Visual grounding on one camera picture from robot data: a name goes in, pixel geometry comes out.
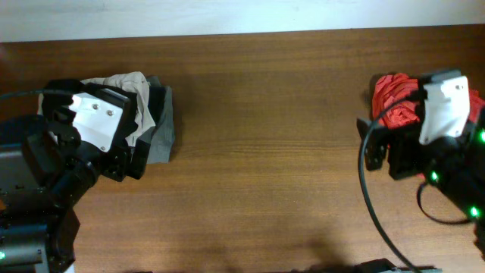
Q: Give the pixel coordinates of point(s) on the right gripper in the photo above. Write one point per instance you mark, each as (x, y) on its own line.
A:
(400, 141)

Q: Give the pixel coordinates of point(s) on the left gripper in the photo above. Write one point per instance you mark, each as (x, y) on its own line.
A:
(125, 167)

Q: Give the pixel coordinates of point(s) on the black polo shirt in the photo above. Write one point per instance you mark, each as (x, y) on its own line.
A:
(69, 100)

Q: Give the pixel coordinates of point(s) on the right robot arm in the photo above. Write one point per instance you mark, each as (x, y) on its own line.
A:
(454, 165)

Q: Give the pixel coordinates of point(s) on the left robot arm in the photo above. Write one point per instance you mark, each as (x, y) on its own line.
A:
(49, 161)

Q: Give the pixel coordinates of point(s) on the beige folded garment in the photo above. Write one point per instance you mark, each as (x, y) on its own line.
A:
(134, 82)

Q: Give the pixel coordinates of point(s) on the red crumpled shirt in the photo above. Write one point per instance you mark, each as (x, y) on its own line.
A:
(393, 87)

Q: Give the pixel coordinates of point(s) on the grey folded garment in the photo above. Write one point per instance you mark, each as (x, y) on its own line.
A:
(162, 111)

